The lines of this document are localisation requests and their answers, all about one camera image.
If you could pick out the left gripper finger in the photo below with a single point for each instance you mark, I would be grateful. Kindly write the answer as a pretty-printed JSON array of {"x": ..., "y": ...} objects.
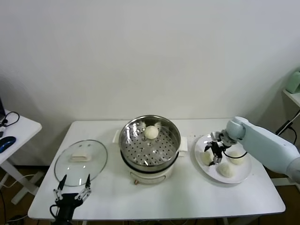
[
  {"x": 61, "y": 187},
  {"x": 87, "y": 187}
]

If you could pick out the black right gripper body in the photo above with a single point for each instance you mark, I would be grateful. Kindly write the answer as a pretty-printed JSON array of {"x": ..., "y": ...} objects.
[{"x": 224, "y": 140}]

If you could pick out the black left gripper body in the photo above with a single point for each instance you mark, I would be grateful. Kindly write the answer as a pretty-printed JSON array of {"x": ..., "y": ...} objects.
[{"x": 69, "y": 200}]

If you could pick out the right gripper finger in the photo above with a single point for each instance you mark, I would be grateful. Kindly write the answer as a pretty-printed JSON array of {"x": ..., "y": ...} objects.
[
  {"x": 218, "y": 154},
  {"x": 208, "y": 147}
]

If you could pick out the white steamed baozi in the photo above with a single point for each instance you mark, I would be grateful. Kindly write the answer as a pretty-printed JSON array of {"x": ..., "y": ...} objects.
[
  {"x": 226, "y": 170},
  {"x": 206, "y": 159},
  {"x": 151, "y": 132},
  {"x": 236, "y": 159}
]

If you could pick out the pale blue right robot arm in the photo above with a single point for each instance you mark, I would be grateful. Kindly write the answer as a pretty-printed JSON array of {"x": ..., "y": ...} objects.
[{"x": 264, "y": 145}]

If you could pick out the perforated steel steamer basket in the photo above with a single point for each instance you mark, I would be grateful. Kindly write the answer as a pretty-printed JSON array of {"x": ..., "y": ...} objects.
[{"x": 140, "y": 150}]

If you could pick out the white round plate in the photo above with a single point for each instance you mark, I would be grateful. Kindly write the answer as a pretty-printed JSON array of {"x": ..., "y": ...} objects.
[{"x": 234, "y": 145}]

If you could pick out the glass pot lid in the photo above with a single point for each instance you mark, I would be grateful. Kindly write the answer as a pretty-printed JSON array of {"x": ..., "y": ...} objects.
[{"x": 79, "y": 168}]

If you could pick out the white electric cooker base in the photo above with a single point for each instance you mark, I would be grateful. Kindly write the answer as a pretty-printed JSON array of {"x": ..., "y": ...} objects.
[{"x": 150, "y": 174}]

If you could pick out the white side table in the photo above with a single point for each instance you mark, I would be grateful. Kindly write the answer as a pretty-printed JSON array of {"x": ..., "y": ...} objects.
[{"x": 23, "y": 131}]

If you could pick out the blue computer mouse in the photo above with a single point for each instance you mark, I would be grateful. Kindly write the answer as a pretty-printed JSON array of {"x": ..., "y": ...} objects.
[{"x": 7, "y": 143}]

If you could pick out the pale green box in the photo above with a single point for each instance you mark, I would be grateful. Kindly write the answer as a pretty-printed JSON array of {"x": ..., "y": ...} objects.
[{"x": 294, "y": 82}]

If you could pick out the black laptop screen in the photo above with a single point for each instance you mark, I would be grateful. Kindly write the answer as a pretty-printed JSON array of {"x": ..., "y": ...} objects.
[{"x": 2, "y": 107}]

